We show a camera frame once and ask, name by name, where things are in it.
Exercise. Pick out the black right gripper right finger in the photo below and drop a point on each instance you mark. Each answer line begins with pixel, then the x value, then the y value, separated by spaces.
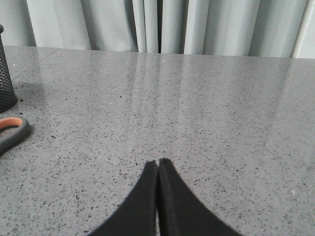
pixel 180 212

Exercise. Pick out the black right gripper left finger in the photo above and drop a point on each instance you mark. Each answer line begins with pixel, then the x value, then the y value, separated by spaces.
pixel 136 216

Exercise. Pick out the grey orange scissors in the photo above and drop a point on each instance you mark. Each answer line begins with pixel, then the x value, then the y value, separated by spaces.
pixel 20 133

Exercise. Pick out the black mesh pen holder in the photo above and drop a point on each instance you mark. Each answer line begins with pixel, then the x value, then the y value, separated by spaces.
pixel 7 95

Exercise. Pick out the grey curtain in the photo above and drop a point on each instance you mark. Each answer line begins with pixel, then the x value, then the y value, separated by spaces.
pixel 264 28

